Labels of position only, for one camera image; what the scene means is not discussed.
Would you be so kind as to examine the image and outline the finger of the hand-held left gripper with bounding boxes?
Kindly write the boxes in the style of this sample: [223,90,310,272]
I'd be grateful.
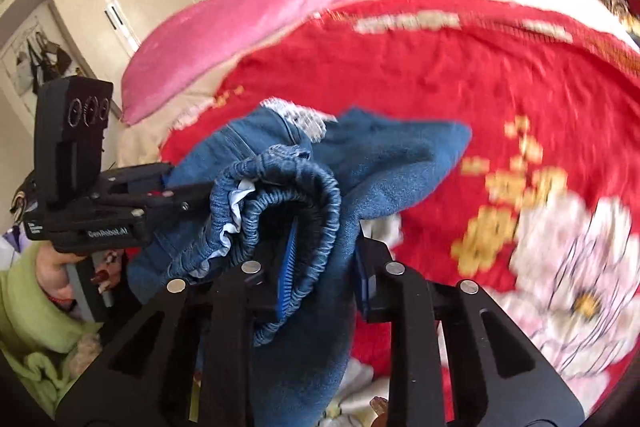
[102,163,175,192]
[132,182,216,220]

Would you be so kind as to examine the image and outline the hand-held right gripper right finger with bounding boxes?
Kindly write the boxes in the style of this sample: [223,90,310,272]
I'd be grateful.
[352,237,586,427]

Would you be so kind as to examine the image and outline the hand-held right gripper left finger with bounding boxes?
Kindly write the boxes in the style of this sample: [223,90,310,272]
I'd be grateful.
[55,214,301,427]

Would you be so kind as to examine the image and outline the blue denim pants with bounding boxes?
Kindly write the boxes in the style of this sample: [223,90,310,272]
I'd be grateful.
[125,99,473,427]

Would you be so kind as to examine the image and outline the person's left forearm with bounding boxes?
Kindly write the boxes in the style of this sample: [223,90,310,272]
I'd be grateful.
[0,247,101,358]

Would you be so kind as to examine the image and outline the person's left hand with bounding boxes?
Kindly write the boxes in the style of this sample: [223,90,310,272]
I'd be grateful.
[37,252,81,303]

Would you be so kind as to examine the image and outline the hanging bags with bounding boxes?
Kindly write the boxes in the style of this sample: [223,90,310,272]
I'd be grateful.
[12,32,73,95]

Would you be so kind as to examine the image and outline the green fleece jacket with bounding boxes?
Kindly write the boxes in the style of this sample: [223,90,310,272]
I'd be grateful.
[0,347,86,418]

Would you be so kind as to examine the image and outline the pink quilt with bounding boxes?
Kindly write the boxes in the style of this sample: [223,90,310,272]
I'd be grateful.
[120,0,381,125]

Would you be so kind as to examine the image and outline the red floral blanket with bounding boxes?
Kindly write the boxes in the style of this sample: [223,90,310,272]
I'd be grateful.
[115,0,640,427]

